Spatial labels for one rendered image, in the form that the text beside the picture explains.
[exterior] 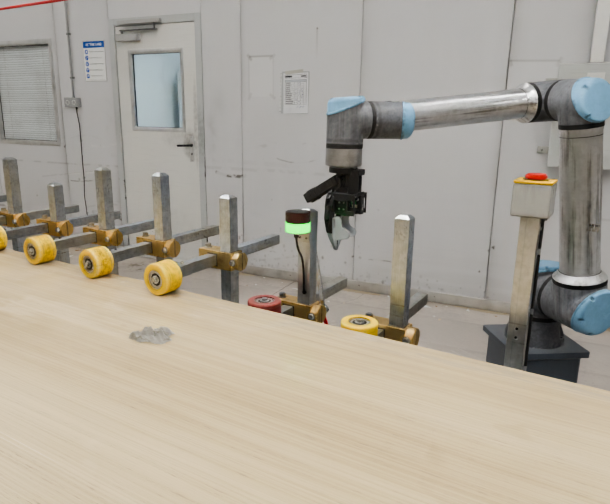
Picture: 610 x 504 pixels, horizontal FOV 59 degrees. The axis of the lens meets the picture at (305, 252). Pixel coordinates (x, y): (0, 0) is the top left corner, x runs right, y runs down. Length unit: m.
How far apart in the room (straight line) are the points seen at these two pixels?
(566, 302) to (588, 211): 0.28
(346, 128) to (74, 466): 0.90
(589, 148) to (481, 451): 1.07
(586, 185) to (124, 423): 1.34
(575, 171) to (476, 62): 2.32
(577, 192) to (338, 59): 2.76
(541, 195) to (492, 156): 2.79
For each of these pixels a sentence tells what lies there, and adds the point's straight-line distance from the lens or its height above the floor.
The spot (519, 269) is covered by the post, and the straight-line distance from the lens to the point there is 1.15.
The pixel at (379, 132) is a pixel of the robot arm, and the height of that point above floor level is 1.30.
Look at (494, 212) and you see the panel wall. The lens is 3.93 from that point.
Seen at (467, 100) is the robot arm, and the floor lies 1.38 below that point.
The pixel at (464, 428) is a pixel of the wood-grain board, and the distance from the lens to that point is 0.85.
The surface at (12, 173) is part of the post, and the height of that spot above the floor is 1.12.
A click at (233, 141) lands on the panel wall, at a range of 4.57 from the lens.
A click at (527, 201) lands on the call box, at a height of 1.18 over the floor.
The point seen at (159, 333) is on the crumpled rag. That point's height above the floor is 0.92.
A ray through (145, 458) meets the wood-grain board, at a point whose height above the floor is 0.90.
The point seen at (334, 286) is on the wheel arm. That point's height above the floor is 0.86.
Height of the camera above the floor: 1.33
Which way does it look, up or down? 14 degrees down
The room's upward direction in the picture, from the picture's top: 1 degrees clockwise
